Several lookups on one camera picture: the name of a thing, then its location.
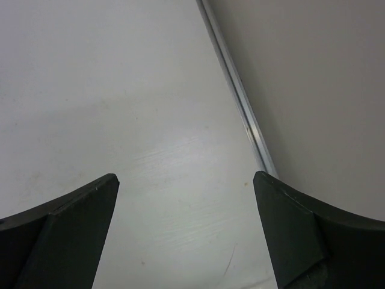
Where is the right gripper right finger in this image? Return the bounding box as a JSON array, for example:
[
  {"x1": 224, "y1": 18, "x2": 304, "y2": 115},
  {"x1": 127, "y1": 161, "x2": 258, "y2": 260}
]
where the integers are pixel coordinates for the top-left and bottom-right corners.
[{"x1": 253, "y1": 171, "x2": 384, "y2": 288}]

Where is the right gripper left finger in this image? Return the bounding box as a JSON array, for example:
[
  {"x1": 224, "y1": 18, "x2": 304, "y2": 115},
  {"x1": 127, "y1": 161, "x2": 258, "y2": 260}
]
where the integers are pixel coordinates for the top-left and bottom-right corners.
[{"x1": 1, "y1": 173, "x2": 119, "y2": 288}]

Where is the right aluminium rail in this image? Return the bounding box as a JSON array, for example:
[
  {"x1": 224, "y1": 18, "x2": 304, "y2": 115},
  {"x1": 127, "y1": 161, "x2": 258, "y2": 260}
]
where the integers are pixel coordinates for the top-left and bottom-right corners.
[{"x1": 197, "y1": 0, "x2": 278, "y2": 178}]

